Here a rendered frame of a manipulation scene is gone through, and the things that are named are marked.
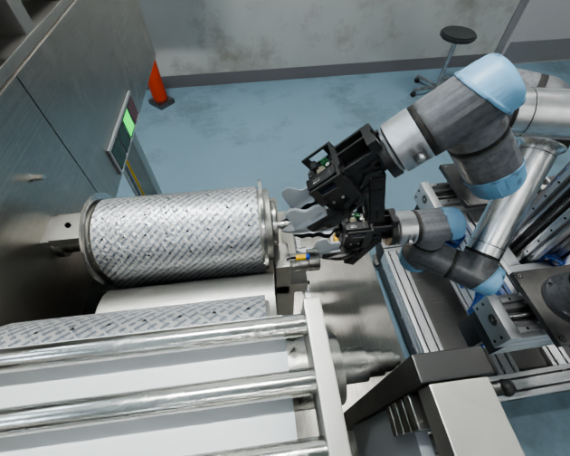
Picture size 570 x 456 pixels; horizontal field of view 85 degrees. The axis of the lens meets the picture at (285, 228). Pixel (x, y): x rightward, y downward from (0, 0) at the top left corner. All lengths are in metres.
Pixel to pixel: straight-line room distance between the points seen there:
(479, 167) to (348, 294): 0.49
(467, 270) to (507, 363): 0.98
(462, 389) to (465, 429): 0.02
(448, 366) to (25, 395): 0.27
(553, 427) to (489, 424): 1.81
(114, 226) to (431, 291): 1.53
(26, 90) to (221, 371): 0.51
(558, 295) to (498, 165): 0.71
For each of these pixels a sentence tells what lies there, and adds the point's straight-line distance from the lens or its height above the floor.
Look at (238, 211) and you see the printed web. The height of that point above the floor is 1.31.
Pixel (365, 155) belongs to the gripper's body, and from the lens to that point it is 0.43.
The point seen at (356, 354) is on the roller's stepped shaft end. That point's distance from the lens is 0.32.
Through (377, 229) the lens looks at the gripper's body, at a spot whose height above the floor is 1.14.
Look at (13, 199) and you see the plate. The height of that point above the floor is 1.35.
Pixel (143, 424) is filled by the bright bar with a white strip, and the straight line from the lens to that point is 0.23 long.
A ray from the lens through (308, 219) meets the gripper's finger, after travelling 0.49.
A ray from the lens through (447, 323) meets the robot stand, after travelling 1.72.
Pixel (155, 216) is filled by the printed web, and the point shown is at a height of 1.31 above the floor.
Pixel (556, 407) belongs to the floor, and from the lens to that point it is 2.09.
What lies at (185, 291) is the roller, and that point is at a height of 1.23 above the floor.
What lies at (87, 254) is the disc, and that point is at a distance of 0.51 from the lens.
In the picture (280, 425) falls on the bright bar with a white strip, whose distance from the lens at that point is 0.22.
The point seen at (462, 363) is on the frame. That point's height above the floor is 1.44.
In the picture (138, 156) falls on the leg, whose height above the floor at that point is 0.80.
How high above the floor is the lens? 1.65
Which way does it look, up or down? 53 degrees down
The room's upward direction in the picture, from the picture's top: straight up
